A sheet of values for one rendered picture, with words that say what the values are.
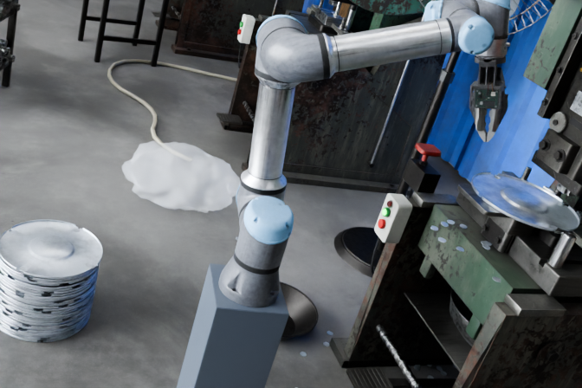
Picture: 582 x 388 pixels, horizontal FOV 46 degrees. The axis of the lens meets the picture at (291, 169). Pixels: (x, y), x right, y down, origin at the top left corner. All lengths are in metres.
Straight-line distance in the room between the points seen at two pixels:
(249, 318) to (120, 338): 0.63
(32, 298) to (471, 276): 1.19
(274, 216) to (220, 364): 0.40
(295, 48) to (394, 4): 1.58
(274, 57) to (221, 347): 0.71
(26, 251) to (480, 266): 1.25
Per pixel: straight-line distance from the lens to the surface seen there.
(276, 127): 1.61
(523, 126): 3.79
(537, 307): 1.74
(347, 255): 2.85
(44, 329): 2.11
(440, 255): 1.98
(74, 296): 2.07
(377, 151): 3.47
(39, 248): 2.10
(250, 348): 1.73
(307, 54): 1.42
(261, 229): 1.57
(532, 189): 2.01
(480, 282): 1.85
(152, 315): 2.29
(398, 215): 1.98
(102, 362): 2.10
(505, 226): 1.87
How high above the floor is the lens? 1.43
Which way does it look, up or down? 24 degrees down
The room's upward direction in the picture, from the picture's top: 17 degrees clockwise
